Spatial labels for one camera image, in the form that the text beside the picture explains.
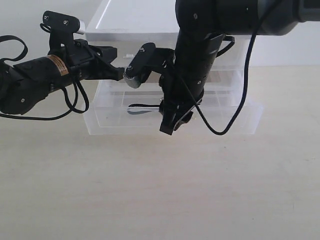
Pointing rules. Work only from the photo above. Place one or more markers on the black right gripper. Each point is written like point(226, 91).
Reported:
point(187, 74)

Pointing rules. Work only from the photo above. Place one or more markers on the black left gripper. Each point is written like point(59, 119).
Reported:
point(91, 62)

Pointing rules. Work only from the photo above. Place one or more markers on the gold keychain with black strap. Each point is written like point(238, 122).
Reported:
point(141, 108)

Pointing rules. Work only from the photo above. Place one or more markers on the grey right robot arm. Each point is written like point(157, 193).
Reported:
point(203, 25)

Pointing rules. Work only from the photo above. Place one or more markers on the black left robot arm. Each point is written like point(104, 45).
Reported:
point(25, 84)

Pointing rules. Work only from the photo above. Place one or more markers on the white plastic drawer cabinet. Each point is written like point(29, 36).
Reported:
point(133, 20)

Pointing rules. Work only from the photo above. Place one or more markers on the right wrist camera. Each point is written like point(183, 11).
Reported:
point(148, 59)

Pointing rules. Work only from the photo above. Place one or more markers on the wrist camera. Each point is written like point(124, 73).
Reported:
point(148, 59)
point(62, 28)

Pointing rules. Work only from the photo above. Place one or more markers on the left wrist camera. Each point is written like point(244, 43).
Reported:
point(62, 28)

